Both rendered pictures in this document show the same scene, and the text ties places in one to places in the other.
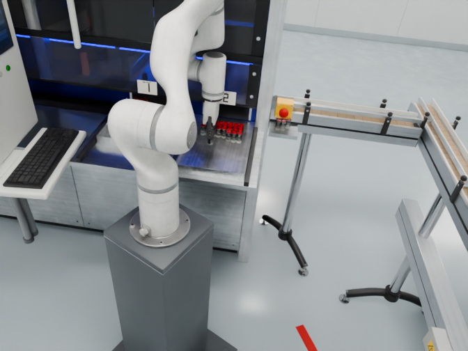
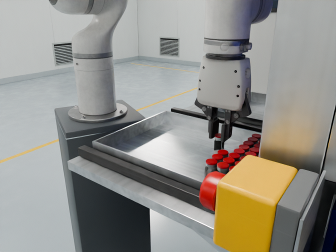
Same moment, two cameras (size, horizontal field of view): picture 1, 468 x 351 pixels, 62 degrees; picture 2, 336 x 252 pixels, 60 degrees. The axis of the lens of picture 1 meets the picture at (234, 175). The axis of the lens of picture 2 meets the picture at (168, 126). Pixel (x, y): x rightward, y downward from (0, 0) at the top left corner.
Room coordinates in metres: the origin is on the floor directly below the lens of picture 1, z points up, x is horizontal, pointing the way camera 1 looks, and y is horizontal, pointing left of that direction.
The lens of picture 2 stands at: (1.55, -0.43, 1.17)
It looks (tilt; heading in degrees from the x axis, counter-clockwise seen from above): 21 degrees down; 122
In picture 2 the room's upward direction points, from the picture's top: straight up
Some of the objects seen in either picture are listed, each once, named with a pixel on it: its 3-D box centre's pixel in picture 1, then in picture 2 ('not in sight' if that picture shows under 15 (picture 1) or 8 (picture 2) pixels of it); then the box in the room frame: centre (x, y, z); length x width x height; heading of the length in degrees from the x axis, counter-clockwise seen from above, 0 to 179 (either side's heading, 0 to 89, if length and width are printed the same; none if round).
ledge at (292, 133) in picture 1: (283, 128); not in sight; (1.55, -0.20, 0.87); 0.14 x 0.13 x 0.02; 176
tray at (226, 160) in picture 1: (216, 147); (192, 148); (1.29, 0.08, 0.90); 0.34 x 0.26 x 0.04; 176
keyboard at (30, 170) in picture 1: (44, 154); not in sight; (1.24, 0.77, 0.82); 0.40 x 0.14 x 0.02; 2
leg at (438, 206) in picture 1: (416, 248); not in sight; (1.28, -0.88, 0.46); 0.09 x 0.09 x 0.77; 86
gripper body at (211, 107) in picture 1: (212, 107); (223, 79); (1.34, 0.11, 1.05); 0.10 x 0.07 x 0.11; 176
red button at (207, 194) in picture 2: (283, 112); (220, 192); (1.46, -0.18, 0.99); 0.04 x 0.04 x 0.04; 86
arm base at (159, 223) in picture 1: (159, 204); (95, 85); (0.87, 0.22, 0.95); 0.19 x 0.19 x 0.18
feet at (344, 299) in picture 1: (388, 298); not in sight; (1.28, -0.88, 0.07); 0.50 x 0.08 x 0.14; 86
